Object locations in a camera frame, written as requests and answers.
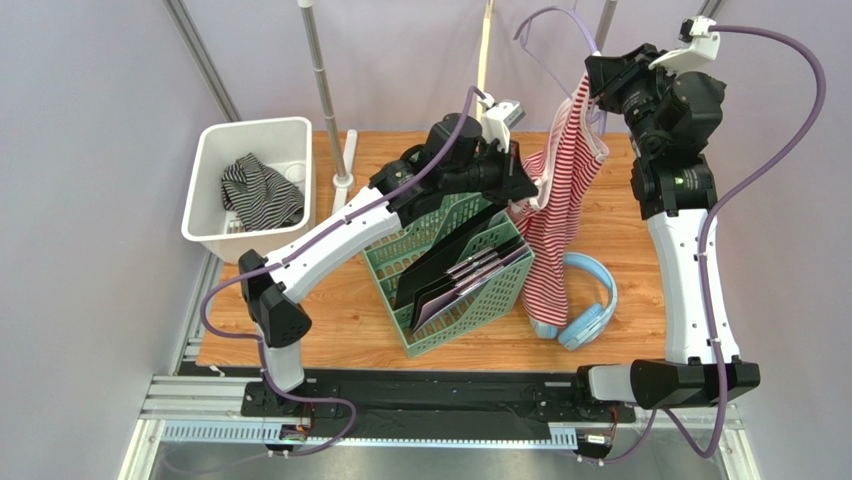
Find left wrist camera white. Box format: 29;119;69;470
477;96;525;153

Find red white striped tank top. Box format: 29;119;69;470
508;75;610;339

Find blue headphones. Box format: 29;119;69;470
522;252;619;351

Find pink booklets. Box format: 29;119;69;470
409;242;532;333

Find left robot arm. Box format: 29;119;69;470
238;107;538;392

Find purple plastic hanger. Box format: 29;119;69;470
513;1;602;98

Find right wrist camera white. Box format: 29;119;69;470
648;16;721;75

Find cream wooden hanger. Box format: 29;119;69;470
476;0;495;92

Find left white rack foot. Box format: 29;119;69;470
331;129;358;214

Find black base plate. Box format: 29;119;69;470
239;369;636;441

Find white plastic basket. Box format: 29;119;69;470
181;116;317;264

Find black white striped tank top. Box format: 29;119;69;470
220;153;305;232

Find green plastic file organizer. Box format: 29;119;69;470
363;194;535;359

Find black folder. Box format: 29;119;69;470
394;205;526;334

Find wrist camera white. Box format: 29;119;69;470
648;16;721;75
477;96;525;153

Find left rack pole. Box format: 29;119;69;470
297;0;340;155

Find aluminium frame rail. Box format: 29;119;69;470
120;363;760;479

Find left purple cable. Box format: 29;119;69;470
200;85;484;461

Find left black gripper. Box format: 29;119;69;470
440;136;538;205

